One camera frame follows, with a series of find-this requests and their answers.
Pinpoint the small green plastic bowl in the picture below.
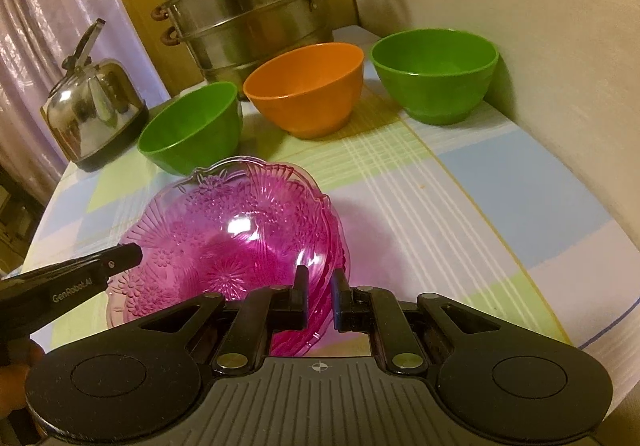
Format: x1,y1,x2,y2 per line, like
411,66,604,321
370,29,500,125

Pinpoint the large green plastic bowl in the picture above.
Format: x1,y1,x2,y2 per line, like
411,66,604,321
137,81,244,177

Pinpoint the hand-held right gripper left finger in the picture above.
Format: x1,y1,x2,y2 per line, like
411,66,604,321
125,265,309,374

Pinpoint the pale purple curtain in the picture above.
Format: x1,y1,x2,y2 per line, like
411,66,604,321
0,0,171,207

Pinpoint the orange plastic bowl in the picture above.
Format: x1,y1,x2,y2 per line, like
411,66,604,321
243,42,365,139

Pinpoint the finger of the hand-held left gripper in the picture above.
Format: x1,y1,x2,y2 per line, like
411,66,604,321
92,243,143,279

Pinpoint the pink transparent plastic plate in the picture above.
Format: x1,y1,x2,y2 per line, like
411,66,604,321
120,155,346,357
112,161,352,358
106,166,353,359

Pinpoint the stainless steel kettle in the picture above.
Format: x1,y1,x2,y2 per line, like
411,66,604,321
40,19,149,173

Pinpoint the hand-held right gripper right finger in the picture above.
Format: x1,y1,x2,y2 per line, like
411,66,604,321
331,269,507,374

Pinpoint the stainless steel steamer pot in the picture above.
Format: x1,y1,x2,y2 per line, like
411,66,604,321
151,0,355,100

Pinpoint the checked pastel tablecloth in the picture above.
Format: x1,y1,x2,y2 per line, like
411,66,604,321
22,24,640,362

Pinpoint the person's left hand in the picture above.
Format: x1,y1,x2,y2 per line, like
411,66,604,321
0,338,48,427

